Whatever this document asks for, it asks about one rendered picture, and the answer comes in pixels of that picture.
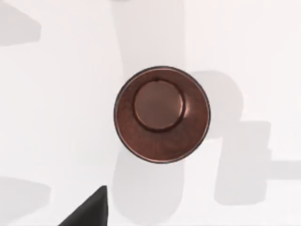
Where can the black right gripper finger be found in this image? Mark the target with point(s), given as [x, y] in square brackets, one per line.
[94, 209]

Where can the brown copper cup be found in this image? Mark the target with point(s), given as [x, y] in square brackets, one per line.
[162, 114]

